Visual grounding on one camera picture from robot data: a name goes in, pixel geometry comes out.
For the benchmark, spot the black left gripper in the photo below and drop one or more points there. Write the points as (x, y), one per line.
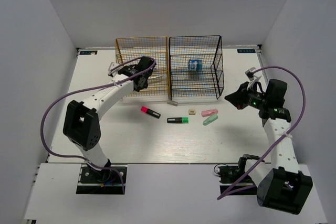
(137, 90)

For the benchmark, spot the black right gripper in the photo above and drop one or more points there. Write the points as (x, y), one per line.
(238, 99)

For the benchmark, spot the black handled scissors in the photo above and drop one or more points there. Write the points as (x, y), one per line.
(155, 77)

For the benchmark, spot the pink cap highlighter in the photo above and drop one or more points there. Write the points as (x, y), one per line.
(150, 112)

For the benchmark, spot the grey eraser block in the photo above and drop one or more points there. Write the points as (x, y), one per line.
(170, 102)

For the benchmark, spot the green cap highlighter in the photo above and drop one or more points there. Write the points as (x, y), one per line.
(178, 120)

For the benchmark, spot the blue tape box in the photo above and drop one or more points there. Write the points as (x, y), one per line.
(195, 65)

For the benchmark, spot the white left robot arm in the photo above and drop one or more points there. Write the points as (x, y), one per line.
(82, 120)

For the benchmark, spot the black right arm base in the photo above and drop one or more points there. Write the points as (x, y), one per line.
(228, 174)

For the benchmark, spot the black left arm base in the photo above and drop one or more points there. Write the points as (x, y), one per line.
(107, 183)

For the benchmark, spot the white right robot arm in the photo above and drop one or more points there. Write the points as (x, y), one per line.
(281, 185)

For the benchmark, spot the pink translucent highlighter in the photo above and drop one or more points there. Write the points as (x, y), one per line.
(210, 112)

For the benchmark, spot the green translucent highlighter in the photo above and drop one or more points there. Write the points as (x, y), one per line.
(210, 119)

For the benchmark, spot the dark right table label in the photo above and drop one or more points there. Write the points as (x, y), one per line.
(246, 51)

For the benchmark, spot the dark table label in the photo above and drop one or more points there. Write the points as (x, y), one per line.
(246, 51)
(88, 52)

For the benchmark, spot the beige eraser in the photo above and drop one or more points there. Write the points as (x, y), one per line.
(192, 112)

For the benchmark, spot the dark left table label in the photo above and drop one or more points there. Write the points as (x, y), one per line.
(88, 52)

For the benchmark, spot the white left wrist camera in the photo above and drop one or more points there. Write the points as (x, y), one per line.
(113, 69)

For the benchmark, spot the gold wire basket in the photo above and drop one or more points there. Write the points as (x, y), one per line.
(132, 50)

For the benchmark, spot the black wire basket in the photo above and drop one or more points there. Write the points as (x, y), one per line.
(209, 82)

